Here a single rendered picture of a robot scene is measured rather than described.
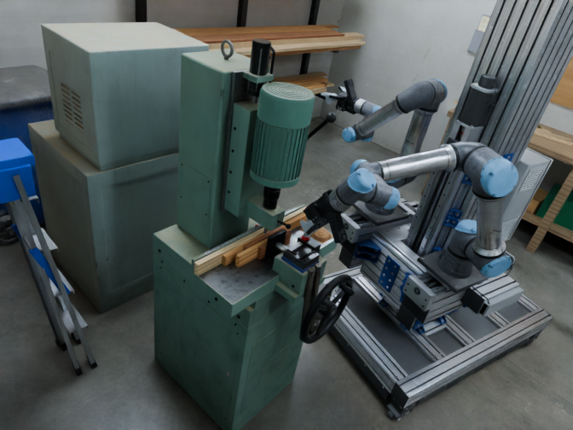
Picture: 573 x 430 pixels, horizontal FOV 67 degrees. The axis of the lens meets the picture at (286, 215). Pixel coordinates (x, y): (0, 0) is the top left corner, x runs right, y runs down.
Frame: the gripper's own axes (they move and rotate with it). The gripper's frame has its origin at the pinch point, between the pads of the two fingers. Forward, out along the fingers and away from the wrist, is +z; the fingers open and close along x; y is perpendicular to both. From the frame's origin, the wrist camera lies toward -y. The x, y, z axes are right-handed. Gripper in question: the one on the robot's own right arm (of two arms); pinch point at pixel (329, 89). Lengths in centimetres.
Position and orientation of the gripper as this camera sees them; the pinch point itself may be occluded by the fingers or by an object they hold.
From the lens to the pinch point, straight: 249.2
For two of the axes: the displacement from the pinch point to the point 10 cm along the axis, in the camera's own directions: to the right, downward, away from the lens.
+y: -0.6, 7.8, 6.3
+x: 7.0, -4.1, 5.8
